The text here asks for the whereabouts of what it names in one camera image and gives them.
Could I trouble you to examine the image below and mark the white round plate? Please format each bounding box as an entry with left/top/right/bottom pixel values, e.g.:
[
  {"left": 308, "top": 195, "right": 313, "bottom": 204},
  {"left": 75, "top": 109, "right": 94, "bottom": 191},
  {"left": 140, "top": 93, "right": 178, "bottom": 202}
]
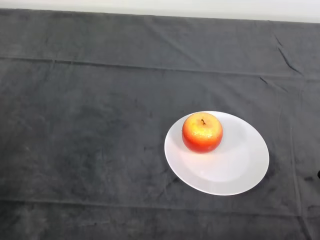
[{"left": 164, "top": 110, "right": 270, "bottom": 196}]

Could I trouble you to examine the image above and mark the red yellow apple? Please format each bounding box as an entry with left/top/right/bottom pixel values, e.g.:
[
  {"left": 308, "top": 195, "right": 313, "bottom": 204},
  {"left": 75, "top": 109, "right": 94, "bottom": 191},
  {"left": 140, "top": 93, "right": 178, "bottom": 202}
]
[{"left": 181, "top": 112, "right": 224, "bottom": 153}]

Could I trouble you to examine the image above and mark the dark grey table cloth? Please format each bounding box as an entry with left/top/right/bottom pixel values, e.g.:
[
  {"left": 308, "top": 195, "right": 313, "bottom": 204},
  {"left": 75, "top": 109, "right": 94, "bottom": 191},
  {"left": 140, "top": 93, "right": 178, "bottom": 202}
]
[{"left": 0, "top": 8, "right": 320, "bottom": 240}]

